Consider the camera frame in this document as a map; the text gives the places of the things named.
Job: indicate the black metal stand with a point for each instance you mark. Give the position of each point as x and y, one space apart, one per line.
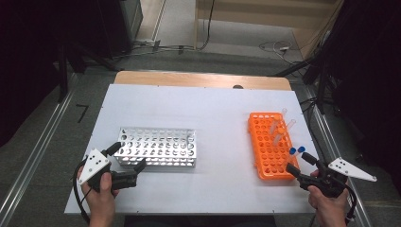
321 88
62 78

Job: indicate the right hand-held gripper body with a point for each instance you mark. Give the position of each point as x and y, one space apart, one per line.
327 183

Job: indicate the orange plastic tube rack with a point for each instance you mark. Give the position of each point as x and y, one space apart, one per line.
265 151

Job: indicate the white table board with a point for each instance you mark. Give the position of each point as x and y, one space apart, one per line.
205 104

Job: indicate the person's left hand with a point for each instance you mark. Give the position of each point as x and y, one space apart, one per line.
102 198

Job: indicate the dark table grommet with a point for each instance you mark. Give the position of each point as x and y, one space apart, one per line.
238 86

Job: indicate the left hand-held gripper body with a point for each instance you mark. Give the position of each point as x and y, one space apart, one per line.
94 164

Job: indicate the person's right hand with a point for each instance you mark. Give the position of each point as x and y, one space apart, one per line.
327 208

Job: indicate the blue cap clear tube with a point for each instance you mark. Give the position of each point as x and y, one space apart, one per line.
301 148
292 151

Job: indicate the metal floor rail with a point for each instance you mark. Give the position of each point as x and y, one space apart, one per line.
329 142
38 148

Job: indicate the silver metal tube rack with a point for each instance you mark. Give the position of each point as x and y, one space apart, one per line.
157 146

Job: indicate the light wooden cabinet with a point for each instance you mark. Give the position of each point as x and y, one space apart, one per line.
252 12

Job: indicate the orange cap clear tube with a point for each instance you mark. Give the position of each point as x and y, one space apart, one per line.
280 130
276 119

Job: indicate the dark grey cabinet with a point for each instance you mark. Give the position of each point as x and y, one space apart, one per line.
132 19

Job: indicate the wooden table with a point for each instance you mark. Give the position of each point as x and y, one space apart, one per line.
189 78

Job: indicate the dark curtain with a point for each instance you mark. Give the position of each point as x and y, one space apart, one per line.
372 78
28 63

